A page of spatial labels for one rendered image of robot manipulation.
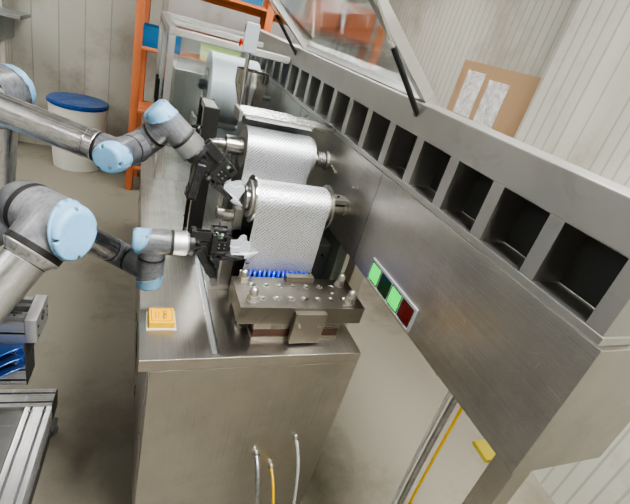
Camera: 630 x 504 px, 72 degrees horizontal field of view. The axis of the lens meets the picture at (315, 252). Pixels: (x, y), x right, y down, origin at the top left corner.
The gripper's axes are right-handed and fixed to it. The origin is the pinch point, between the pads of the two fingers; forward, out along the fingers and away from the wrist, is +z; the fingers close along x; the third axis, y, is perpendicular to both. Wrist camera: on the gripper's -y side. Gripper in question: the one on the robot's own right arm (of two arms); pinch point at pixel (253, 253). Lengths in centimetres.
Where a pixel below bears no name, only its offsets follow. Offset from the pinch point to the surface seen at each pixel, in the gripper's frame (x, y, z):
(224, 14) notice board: 376, 55, 39
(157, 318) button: -11.7, -16.5, -27.3
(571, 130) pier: 43, 55, 158
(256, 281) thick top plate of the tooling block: -6.7, -6.0, 0.9
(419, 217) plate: -32, 32, 30
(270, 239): -0.3, 5.6, 4.5
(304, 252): -0.3, 1.8, 17.0
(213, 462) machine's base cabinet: -26, -65, -6
